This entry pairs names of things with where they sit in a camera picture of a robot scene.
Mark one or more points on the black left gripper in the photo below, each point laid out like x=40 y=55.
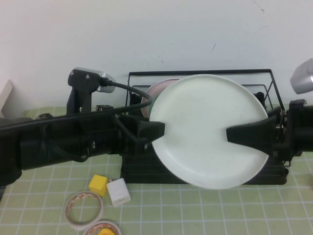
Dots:
x=105 y=139

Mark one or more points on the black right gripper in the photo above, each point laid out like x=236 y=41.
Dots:
x=293 y=132

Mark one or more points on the white plate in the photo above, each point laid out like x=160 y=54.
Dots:
x=195 y=122

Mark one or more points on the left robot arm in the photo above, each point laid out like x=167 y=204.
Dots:
x=29 y=147

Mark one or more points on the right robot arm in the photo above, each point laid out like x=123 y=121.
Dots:
x=308 y=132

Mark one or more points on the pink plate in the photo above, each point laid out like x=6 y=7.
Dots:
x=157 y=86

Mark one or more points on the white charger adapter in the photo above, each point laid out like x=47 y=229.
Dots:
x=117 y=192

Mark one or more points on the yellow cube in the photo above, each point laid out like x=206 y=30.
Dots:
x=97 y=184

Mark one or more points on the white tape roll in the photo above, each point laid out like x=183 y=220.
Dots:
x=80 y=195
x=97 y=224

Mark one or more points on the green checked tablecloth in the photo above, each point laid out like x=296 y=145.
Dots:
x=220 y=210

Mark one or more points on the small yellow rounded object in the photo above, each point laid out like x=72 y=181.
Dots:
x=105 y=232

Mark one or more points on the white furniture board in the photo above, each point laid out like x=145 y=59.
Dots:
x=7 y=98

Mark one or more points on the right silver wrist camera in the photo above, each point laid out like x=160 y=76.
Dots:
x=303 y=76

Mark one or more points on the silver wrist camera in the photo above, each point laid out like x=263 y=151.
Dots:
x=83 y=80
x=303 y=76

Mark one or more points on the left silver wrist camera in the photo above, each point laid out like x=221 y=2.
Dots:
x=83 y=80

